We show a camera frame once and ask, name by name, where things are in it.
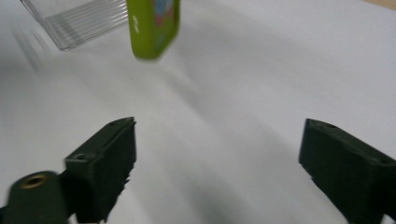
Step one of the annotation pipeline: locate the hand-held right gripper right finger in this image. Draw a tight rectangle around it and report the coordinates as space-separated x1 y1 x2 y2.
298 118 396 224

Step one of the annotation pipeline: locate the clear plastic box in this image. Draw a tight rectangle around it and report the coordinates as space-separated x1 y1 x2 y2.
20 0 130 52

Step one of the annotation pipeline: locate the green cartoon phone case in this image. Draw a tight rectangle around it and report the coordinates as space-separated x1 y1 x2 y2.
125 0 182 61

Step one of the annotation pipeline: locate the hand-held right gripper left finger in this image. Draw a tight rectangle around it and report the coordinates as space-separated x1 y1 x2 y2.
64 116 137 224

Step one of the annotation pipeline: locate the light wooden table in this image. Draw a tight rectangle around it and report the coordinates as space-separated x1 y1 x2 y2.
362 0 396 11

